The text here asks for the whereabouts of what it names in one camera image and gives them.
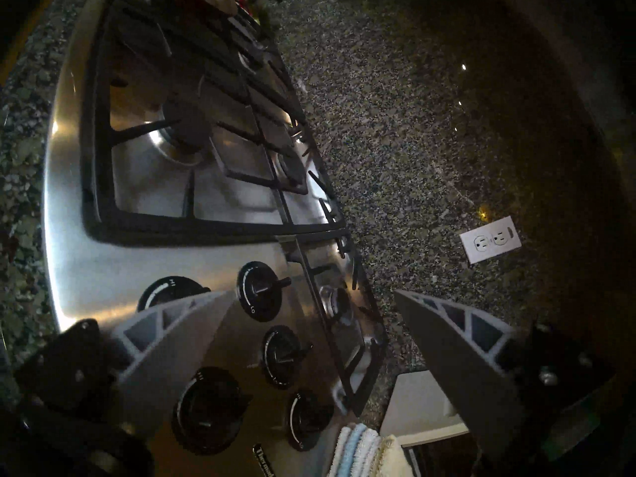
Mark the white wall outlet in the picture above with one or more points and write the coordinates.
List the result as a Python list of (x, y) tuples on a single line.
[(491, 239)]

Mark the stainless steel gas cooktop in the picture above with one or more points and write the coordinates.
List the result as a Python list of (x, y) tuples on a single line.
[(99, 277)]

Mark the black stove knob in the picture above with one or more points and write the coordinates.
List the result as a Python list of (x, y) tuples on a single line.
[(305, 419), (208, 409), (169, 288), (283, 354), (261, 289)]

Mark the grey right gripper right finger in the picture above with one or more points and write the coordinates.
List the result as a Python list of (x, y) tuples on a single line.
[(472, 376)]

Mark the folded blue cloth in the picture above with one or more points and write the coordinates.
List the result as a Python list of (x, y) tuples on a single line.
[(353, 451)]

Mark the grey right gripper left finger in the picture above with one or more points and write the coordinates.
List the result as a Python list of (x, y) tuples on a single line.
[(164, 357)]

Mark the black cast iron grate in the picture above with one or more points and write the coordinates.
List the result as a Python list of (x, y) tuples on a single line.
[(164, 29), (149, 227), (365, 396)]

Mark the white toaster oven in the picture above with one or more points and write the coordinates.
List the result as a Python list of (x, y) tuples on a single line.
[(417, 401)]

